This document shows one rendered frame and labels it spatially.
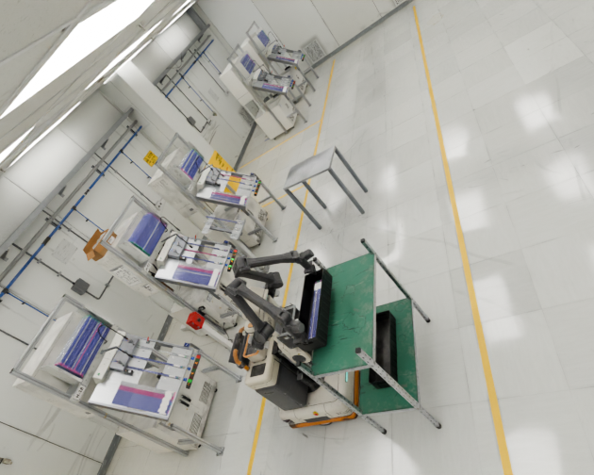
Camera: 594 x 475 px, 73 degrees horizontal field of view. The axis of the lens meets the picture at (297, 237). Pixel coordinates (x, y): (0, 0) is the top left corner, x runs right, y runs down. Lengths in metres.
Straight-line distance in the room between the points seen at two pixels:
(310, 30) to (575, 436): 10.09
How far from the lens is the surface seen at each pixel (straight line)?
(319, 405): 3.43
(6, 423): 5.51
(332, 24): 11.20
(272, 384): 3.19
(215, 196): 5.73
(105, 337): 4.29
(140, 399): 4.10
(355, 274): 2.90
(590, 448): 2.98
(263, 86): 8.67
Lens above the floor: 2.81
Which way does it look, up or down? 30 degrees down
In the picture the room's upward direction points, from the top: 43 degrees counter-clockwise
